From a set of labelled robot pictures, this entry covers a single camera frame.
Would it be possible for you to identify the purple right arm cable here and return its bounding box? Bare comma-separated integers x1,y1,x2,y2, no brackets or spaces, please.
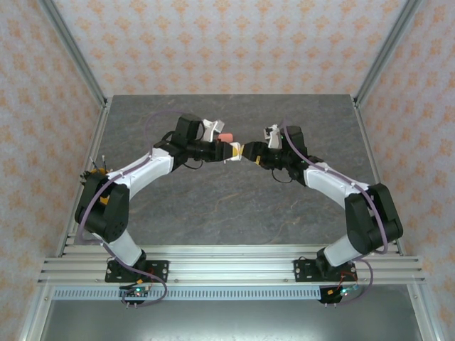
280,119,389,308

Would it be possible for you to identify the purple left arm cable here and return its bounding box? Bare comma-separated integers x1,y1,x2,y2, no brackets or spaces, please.
77,110,207,308

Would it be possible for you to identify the aluminium frame leg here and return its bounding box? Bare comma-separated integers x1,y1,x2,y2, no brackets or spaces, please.
407,283,444,341
19,283,54,341

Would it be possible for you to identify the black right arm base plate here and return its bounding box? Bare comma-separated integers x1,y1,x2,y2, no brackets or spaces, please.
294,258,356,283

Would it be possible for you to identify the yellow pen cup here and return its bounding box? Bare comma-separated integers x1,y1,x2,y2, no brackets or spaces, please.
88,168,110,207

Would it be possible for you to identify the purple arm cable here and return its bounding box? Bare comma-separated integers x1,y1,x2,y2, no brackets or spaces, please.
280,119,389,308
77,110,207,308

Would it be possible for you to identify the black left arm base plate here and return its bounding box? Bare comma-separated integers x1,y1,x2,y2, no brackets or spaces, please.
105,259,170,283

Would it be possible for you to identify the aluminium frame post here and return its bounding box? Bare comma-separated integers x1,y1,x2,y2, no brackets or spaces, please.
354,0,423,107
37,0,109,109

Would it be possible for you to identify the grey metal sheet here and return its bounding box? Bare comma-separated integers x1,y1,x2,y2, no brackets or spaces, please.
38,300,424,341

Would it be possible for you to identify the aluminium side rail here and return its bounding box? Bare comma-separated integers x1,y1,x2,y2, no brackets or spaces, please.
55,97,113,257
353,98,405,256

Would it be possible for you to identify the slotted grey cable duct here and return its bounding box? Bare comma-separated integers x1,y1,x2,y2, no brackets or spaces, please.
53,288,321,301

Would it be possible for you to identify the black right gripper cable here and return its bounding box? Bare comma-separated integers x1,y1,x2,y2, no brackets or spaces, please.
269,167,296,184

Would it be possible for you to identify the aluminium mounting rail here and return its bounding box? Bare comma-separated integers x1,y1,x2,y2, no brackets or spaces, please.
38,244,426,286

